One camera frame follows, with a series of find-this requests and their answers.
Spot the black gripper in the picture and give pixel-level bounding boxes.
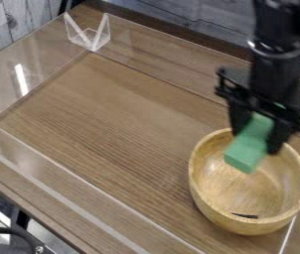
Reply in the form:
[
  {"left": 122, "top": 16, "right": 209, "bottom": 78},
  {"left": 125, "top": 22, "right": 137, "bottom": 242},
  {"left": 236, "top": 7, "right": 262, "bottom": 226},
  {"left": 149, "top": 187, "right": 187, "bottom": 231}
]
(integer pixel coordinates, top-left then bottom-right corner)
[{"left": 216, "top": 52, "right": 300, "bottom": 155}]

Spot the green rectangular block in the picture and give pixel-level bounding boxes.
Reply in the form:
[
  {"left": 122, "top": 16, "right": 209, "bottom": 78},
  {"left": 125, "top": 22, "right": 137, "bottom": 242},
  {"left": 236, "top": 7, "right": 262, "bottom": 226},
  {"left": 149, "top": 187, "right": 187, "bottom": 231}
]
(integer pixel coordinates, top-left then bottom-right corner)
[{"left": 225, "top": 112, "right": 283, "bottom": 174}]

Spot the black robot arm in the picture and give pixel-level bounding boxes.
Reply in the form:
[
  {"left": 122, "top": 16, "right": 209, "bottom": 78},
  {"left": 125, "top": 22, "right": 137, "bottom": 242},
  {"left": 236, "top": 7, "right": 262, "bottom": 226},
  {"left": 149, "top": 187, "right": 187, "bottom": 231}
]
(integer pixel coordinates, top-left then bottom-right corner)
[{"left": 216, "top": 0, "right": 300, "bottom": 154}]

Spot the wooden bowl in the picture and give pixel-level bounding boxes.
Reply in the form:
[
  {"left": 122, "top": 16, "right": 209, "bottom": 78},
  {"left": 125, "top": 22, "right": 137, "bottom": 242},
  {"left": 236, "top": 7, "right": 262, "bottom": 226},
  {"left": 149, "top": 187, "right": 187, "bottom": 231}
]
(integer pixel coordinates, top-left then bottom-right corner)
[{"left": 189, "top": 129, "right": 300, "bottom": 236}]

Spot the clear acrylic tray wall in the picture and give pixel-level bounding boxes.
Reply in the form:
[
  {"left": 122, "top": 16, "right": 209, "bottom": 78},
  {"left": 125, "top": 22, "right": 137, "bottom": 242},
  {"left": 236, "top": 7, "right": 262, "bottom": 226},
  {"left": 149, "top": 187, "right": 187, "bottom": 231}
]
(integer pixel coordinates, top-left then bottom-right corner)
[{"left": 0, "top": 128, "right": 204, "bottom": 254}]

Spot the clear acrylic corner bracket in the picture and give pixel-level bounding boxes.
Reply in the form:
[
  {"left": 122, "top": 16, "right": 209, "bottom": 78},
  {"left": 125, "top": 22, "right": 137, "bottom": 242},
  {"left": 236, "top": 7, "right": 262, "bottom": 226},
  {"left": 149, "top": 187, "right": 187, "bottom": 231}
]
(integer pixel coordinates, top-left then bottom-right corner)
[{"left": 65, "top": 13, "right": 110, "bottom": 52}]

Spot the black table leg bracket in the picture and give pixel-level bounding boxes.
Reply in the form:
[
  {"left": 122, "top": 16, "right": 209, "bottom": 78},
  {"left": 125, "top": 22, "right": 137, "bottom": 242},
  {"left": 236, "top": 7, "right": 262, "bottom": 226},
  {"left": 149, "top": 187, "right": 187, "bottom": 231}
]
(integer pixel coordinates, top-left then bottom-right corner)
[{"left": 10, "top": 207, "right": 47, "bottom": 254}]

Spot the black cable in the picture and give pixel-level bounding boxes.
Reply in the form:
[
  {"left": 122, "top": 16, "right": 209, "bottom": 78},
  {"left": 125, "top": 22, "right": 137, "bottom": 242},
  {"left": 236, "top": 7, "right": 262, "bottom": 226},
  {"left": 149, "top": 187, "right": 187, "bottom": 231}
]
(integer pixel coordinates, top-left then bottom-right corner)
[{"left": 0, "top": 225, "right": 39, "bottom": 249}]

